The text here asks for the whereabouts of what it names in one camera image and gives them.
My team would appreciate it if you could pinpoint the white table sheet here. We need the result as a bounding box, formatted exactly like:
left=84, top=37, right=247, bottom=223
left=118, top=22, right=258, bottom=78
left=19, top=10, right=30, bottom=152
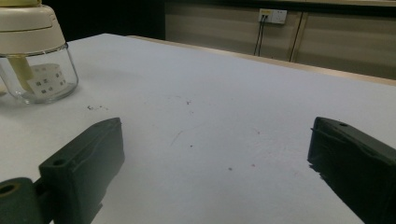
left=0, top=33, right=396, bottom=224

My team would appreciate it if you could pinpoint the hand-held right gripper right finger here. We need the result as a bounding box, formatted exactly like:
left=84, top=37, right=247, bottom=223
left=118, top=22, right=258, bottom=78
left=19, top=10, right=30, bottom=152
left=307, top=116, right=396, bottom=224

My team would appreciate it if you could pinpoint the white wall socket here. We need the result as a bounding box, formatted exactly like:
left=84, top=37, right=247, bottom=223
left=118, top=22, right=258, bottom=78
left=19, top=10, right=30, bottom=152
left=257, top=7, right=288, bottom=25

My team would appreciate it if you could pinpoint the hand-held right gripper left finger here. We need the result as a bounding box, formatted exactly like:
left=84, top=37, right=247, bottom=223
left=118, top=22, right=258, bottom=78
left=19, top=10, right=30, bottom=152
left=38, top=117, right=126, bottom=224

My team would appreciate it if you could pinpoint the cream-lidded glass food chopper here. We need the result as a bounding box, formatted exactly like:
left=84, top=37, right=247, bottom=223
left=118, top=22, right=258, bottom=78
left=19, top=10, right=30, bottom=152
left=0, top=0, right=79, bottom=105

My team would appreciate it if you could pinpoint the white printed paper label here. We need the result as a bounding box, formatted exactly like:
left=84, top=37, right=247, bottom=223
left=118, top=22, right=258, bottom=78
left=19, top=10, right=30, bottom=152
left=26, top=63, right=68, bottom=96

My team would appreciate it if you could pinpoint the black power cable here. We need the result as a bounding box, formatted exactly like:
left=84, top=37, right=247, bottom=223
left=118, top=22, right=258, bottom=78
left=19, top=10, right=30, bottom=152
left=258, top=15, right=269, bottom=58
left=253, top=15, right=265, bottom=57

